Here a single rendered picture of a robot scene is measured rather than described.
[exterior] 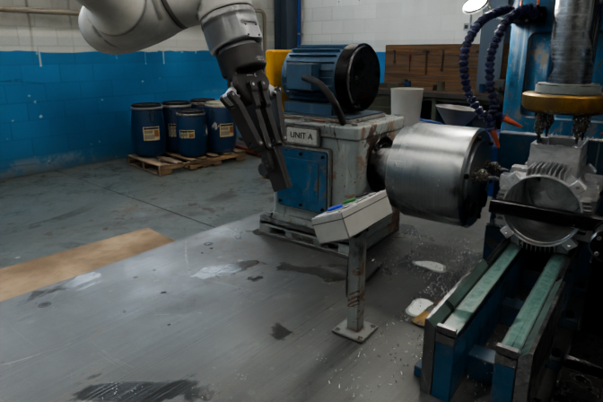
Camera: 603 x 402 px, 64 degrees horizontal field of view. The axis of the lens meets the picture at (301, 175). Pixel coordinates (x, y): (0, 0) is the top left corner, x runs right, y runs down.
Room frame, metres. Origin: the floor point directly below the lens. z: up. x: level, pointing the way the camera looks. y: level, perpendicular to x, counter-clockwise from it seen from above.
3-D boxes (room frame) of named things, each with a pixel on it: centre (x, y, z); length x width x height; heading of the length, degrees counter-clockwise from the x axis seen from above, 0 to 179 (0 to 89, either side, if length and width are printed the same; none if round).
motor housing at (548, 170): (1.06, -0.57, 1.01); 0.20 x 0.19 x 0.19; 144
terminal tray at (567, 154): (1.09, -0.59, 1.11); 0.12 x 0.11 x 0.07; 144
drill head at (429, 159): (1.24, -0.32, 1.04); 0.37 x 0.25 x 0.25; 54
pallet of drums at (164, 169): (5.87, 1.41, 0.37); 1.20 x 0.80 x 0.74; 134
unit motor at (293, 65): (1.41, -0.04, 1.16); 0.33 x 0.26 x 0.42; 54
